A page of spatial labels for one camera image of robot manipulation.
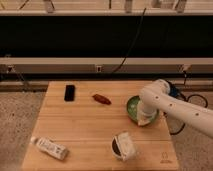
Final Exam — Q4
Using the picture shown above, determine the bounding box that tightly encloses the black hanging cable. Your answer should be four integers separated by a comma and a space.
110, 7, 147, 75

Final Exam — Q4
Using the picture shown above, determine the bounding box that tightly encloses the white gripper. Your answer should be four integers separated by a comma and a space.
137, 100, 157, 126

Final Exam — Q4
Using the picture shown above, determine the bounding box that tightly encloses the white plastic bottle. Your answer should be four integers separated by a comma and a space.
30, 137, 69, 160

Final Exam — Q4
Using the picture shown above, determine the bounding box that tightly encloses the white wall outlet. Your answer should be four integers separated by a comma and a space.
97, 66, 102, 73

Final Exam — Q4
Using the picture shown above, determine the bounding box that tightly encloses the black smartphone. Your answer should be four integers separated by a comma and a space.
64, 85, 75, 101

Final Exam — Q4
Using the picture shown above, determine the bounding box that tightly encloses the green ceramic bowl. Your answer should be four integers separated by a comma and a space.
126, 96, 159, 126

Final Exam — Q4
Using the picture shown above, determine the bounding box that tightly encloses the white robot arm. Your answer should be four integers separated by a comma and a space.
137, 79, 213, 138

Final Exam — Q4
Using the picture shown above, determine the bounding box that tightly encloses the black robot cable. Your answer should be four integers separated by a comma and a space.
163, 79, 209, 136

